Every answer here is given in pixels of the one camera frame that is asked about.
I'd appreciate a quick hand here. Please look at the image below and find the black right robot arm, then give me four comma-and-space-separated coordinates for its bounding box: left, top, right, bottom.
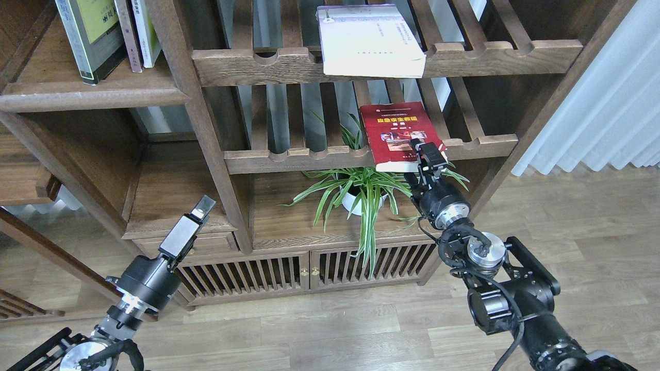
405, 139, 633, 370

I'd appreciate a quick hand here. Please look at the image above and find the dark wooden side furniture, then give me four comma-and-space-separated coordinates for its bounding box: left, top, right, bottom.
2, 127, 130, 321

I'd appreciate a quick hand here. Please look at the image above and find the black yellow-green cover book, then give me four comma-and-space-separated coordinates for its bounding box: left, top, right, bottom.
56, 1, 127, 85

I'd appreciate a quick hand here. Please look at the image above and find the brown wooden bookshelf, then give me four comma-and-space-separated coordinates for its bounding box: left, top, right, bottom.
2, 1, 635, 306

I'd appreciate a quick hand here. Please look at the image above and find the white plant pot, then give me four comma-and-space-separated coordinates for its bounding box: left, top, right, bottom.
342, 187, 388, 219

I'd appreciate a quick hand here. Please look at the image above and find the white lavender cover book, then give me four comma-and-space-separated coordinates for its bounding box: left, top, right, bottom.
317, 4, 426, 78

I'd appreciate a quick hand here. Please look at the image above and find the brown spine upright book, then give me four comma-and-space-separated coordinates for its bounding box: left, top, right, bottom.
114, 1, 142, 73

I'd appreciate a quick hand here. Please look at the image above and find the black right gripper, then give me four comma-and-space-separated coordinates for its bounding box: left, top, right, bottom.
405, 139, 471, 230

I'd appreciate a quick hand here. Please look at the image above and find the white green upright book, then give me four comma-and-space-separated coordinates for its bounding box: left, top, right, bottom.
130, 1, 162, 68

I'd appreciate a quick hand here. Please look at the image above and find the red cover book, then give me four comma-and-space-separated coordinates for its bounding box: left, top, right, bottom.
360, 102, 447, 172

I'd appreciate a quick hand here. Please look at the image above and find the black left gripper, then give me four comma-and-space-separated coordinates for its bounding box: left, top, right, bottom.
106, 195, 216, 323

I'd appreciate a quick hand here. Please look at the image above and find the white pleated curtain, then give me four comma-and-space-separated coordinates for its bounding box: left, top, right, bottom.
512, 1, 659, 176

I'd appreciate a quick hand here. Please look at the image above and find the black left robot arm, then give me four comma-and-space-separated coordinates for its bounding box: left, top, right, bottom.
11, 196, 216, 370

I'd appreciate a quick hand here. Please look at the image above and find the green spider plant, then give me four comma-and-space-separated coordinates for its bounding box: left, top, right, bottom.
279, 113, 471, 279

